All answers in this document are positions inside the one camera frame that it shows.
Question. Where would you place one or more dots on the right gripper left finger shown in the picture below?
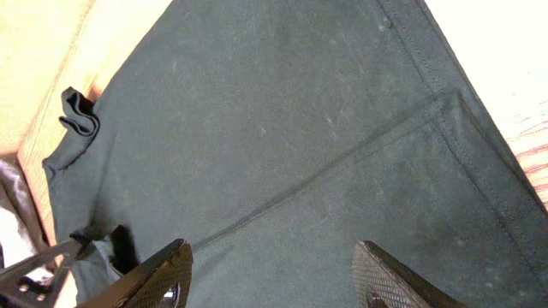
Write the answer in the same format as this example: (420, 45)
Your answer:
(163, 280)

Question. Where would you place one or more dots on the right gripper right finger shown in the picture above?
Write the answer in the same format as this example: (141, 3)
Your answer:
(380, 280)

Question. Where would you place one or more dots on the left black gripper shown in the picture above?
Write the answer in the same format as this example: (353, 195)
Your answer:
(38, 281)

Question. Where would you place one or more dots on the black t-shirt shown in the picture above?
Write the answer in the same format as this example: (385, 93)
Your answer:
(276, 135)

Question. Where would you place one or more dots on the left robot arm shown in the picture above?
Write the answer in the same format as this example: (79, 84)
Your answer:
(22, 234)

